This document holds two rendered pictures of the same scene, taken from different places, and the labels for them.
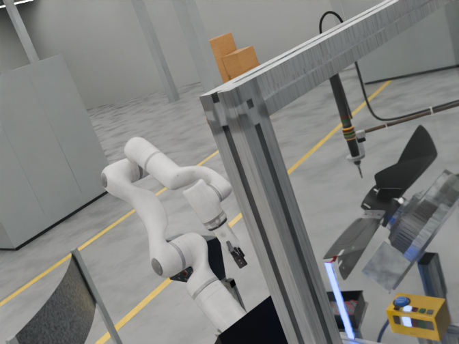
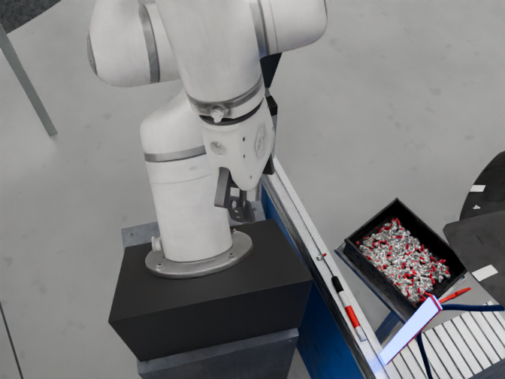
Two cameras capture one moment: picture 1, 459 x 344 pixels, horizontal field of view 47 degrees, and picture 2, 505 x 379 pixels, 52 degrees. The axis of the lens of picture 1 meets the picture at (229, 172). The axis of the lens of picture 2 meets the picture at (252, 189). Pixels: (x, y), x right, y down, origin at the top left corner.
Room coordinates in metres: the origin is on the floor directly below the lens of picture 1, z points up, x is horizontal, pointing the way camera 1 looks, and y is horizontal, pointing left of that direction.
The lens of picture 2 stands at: (1.35, -0.05, 1.88)
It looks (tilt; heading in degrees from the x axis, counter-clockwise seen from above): 59 degrees down; 20
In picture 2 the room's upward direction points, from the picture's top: straight up
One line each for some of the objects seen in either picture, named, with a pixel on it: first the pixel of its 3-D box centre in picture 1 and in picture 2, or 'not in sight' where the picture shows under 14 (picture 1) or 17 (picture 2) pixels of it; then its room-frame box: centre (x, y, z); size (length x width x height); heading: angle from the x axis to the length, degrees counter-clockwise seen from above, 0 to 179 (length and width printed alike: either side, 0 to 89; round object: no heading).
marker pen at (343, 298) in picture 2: not in sight; (348, 307); (1.73, -0.12, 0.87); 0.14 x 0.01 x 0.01; 40
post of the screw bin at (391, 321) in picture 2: not in sight; (379, 336); (1.86, -0.26, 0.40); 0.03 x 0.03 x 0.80; 58
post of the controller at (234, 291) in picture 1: (236, 299); (267, 130); (2.04, 0.16, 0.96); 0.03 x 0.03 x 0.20; 43
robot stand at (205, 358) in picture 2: not in sight; (218, 341); (1.67, 0.16, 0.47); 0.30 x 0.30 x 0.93; 33
